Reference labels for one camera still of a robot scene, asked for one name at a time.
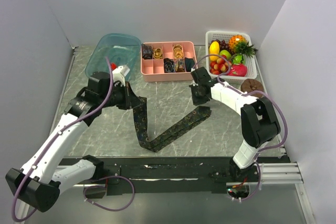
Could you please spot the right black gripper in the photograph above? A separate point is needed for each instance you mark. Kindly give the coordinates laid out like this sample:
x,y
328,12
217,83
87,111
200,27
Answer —
x,y
196,101

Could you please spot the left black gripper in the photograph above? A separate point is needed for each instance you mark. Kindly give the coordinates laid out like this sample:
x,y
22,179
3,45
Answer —
x,y
130,99

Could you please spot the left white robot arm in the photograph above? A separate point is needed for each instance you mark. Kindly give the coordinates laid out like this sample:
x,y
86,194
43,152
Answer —
x,y
37,182

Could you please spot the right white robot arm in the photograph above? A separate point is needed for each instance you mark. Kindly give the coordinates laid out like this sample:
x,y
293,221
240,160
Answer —
x,y
259,123

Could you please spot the black rolled tie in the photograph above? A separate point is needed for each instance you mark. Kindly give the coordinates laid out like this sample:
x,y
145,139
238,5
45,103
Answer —
x,y
189,64

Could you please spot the red cherry bunch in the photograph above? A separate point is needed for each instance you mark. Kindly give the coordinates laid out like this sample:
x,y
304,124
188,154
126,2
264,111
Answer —
x,y
219,64

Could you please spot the pink compartment organizer box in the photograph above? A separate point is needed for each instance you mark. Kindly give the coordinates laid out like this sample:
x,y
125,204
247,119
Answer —
x,y
153,71

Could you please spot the orange blue rolled tie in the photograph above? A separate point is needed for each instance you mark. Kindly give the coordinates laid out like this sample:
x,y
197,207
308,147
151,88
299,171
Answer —
x,y
179,65

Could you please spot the pink dragon fruit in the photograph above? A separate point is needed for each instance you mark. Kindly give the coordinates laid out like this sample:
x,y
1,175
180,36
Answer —
x,y
238,70

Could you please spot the dark purple rolled tie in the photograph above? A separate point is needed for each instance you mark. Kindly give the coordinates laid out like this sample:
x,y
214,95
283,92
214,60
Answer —
x,y
168,65

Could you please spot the brown lidded white jar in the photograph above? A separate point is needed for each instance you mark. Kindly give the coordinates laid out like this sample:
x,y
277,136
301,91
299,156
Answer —
x,y
251,85

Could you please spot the green apple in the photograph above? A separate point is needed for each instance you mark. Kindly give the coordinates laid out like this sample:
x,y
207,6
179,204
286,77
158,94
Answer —
x,y
226,54

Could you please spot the yellow mango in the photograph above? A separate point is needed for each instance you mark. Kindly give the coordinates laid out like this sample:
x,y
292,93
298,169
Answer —
x,y
214,50

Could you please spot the yellow patterned rolled tie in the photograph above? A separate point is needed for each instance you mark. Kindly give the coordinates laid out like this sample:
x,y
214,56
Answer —
x,y
178,51

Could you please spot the dark brown rolled tie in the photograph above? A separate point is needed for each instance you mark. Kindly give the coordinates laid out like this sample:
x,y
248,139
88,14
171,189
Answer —
x,y
147,52

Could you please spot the green leafy vegetable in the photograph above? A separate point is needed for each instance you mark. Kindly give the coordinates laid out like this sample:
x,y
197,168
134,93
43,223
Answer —
x,y
238,59

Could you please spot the teal transparent plastic bin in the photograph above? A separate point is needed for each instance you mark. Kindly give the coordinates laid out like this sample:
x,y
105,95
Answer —
x,y
121,49

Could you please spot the gold rolled tie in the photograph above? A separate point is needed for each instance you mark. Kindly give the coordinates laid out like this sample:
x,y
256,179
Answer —
x,y
157,53

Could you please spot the dark purple grapes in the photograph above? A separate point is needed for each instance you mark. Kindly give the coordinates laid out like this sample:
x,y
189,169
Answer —
x,y
223,45

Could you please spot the white plastic fruit basket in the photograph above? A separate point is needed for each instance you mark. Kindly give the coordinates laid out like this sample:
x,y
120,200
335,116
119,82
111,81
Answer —
x,y
250,62

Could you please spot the orange pineapple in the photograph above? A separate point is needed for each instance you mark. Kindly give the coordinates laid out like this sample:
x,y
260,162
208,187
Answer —
x,y
239,45

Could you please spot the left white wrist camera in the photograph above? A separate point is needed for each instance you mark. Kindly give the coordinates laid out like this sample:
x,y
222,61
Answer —
x,y
119,73

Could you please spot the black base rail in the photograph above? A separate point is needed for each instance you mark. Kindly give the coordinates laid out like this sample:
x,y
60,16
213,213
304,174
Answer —
x,y
124,175

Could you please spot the aluminium frame rail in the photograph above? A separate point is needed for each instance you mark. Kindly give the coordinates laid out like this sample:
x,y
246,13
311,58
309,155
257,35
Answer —
x,y
280,173

